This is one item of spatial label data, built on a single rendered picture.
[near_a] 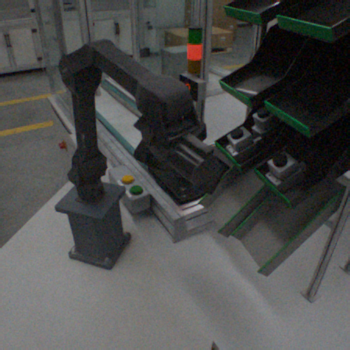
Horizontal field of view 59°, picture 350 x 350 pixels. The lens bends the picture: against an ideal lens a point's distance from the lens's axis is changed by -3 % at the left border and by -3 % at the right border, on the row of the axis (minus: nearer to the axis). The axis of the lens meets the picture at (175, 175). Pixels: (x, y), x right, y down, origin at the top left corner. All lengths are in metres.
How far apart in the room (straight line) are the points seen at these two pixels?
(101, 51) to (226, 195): 0.54
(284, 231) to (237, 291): 0.22
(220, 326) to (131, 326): 0.22
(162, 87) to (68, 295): 0.64
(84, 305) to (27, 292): 0.17
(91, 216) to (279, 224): 0.47
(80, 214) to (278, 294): 0.57
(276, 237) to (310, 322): 0.24
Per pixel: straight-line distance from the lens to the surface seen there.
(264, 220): 0.85
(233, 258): 1.00
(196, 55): 1.18
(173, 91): 0.49
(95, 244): 0.93
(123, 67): 0.55
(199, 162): 0.48
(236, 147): 0.75
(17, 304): 0.98
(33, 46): 6.20
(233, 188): 0.92
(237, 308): 0.90
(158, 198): 1.04
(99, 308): 0.91
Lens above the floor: 1.60
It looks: 34 degrees down
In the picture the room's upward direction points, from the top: straight up
